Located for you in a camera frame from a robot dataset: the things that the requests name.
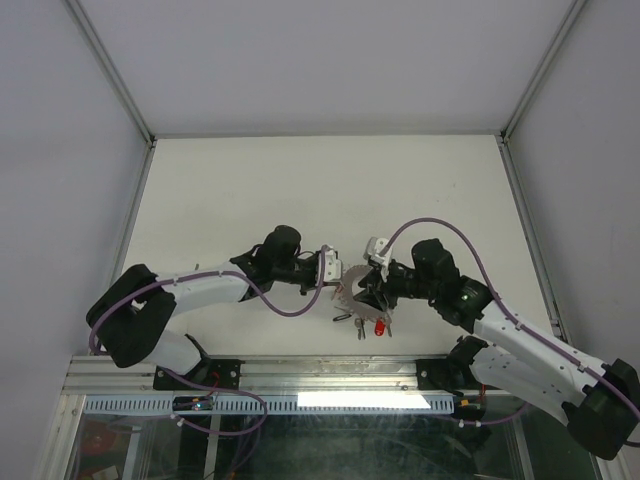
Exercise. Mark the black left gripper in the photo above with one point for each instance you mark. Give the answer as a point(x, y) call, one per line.
point(308, 287)

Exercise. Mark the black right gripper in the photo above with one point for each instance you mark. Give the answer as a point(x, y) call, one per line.
point(374, 288)

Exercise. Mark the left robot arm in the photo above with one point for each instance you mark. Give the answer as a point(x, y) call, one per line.
point(129, 321)

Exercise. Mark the silver key on ring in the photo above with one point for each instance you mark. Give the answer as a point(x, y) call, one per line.
point(359, 325)

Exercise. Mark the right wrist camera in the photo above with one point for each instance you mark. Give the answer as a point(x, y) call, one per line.
point(378, 254)

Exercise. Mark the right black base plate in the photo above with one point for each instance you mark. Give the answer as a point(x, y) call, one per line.
point(444, 373)

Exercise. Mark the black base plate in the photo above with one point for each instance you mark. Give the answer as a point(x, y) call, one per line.
point(208, 373)
point(444, 373)

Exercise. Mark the aluminium mounting rail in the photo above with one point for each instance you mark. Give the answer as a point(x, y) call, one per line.
point(262, 375)

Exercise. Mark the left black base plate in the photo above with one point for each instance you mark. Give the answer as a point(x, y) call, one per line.
point(208, 373)

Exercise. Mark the white slotted cable duct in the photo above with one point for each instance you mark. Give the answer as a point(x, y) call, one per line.
point(304, 403)

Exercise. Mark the left aluminium frame post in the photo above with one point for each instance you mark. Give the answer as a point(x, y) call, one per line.
point(96, 46)

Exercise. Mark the aluminium frame post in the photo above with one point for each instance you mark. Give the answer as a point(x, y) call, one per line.
point(96, 46)
point(544, 66)

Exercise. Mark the right aluminium frame post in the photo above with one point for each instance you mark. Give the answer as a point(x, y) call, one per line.
point(544, 66)

